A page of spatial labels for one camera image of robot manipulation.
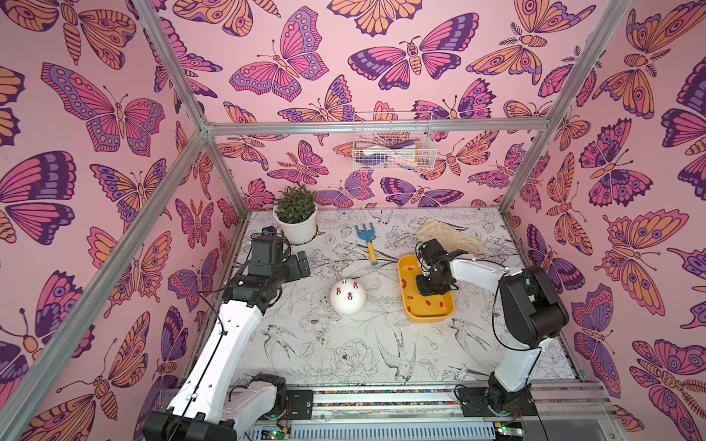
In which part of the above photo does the blue yellow garden rake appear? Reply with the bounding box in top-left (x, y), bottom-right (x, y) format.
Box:
top-left (356, 223), bottom-right (378, 266)

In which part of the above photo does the white wire wall basket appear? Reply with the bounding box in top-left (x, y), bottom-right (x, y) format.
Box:
top-left (350, 119), bottom-right (438, 173)

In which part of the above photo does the aluminium frame corner post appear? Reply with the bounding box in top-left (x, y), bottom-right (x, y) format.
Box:
top-left (133, 1), bottom-right (247, 219)

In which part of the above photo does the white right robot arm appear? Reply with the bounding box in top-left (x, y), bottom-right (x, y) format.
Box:
top-left (416, 239), bottom-right (569, 416)

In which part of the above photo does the yellow plastic tray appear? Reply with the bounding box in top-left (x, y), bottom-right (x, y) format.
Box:
top-left (398, 255), bottom-right (455, 323)

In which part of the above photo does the white dome with screws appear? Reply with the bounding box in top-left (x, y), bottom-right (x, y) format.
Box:
top-left (329, 279), bottom-right (366, 316)

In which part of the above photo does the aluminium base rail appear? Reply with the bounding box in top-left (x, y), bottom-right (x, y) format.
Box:
top-left (287, 380), bottom-right (616, 423)

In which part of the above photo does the cream fabric work glove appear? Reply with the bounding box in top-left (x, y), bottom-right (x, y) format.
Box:
top-left (416, 219), bottom-right (482, 255)

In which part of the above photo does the green plant in white pot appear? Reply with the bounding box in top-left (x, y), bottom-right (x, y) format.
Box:
top-left (273, 184), bottom-right (318, 245)

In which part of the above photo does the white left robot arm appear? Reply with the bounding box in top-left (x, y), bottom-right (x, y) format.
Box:
top-left (136, 227), bottom-right (311, 440)

